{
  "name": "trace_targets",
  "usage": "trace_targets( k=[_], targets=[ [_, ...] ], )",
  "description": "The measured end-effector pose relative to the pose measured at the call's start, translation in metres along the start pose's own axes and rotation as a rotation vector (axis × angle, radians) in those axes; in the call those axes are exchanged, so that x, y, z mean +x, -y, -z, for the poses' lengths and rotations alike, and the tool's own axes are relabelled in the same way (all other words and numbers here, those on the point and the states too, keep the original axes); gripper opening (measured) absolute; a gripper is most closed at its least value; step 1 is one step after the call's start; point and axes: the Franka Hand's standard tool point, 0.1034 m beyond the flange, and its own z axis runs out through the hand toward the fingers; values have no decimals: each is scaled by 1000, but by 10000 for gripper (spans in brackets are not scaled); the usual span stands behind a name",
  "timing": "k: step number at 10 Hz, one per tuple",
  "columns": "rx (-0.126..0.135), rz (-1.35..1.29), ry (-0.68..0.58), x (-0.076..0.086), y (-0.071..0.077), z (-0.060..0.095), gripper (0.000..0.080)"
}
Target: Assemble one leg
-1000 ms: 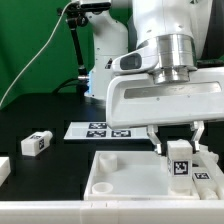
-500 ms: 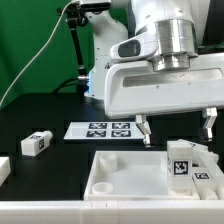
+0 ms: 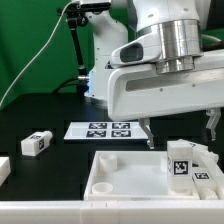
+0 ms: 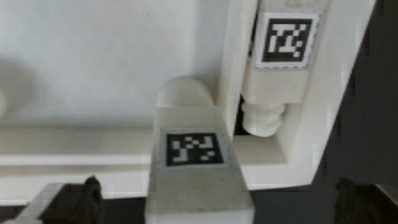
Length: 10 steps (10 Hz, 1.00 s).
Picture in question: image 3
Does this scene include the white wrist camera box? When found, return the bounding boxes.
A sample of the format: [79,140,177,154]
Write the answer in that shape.
[110,33,162,68]

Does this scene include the white square table top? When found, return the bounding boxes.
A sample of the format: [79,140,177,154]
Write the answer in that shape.
[84,151,199,201]

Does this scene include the white sheet with tags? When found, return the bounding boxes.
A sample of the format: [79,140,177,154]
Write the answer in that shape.
[64,122,147,140]

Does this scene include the white front fence bar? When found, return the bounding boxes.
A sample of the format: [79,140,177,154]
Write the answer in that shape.
[0,200,224,224]

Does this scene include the white right fence bar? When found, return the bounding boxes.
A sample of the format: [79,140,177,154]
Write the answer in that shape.
[202,157,224,200]

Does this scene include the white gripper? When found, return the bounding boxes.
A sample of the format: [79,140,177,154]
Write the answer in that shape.
[108,50,224,149]

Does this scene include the white cable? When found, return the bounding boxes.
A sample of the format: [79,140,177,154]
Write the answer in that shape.
[0,0,81,109]

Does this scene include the white fence bar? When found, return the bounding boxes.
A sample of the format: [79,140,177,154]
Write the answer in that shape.
[202,157,224,200]
[0,200,224,224]

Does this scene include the white left fence piece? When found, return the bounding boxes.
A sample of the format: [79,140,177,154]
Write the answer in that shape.
[0,157,11,186]

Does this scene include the black cables at base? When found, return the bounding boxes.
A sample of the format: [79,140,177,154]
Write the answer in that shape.
[52,77,88,95]

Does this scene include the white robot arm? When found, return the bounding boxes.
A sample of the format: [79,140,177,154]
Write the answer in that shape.
[105,0,224,145]

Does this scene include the black camera on stand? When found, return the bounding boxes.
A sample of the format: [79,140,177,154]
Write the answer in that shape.
[53,0,111,96]

